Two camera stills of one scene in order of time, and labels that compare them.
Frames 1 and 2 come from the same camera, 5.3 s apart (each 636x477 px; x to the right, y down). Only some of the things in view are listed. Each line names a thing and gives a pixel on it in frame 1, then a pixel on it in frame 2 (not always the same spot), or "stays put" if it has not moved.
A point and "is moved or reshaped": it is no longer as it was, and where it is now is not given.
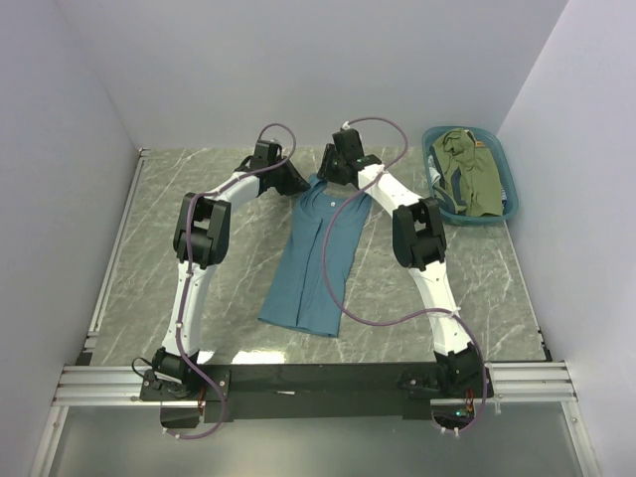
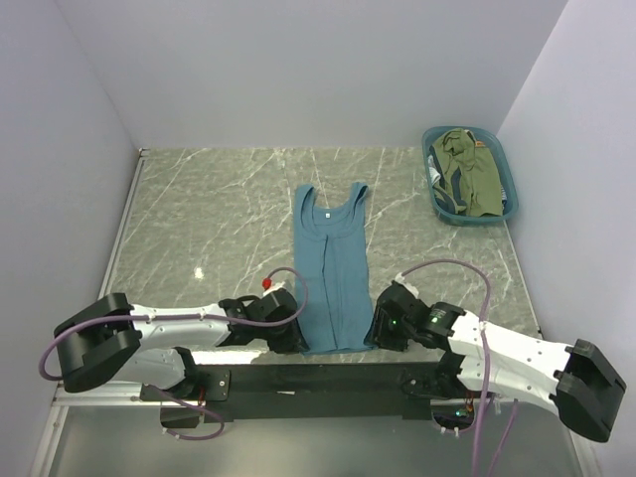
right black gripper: [324, 170] -> [379, 336]
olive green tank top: [478, 171] stays put
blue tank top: [298, 293] is moved or reshaped
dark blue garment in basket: [445, 200] stays put
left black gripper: [296, 184] -> [294, 341]
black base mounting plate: [316, 391] stays put
